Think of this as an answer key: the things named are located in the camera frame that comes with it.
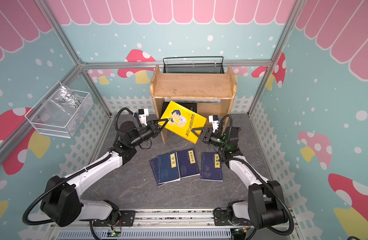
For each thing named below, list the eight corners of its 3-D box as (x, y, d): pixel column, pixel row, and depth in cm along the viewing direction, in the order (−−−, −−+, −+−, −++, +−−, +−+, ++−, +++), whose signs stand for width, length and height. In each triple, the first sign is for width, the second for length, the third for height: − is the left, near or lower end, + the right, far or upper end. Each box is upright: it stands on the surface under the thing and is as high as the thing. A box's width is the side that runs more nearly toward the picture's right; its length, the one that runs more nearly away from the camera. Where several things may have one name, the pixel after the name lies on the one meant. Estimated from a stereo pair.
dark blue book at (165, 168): (154, 188, 86) (152, 186, 83) (149, 160, 97) (148, 157, 95) (184, 178, 89) (184, 176, 87) (176, 152, 100) (176, 150, 98)
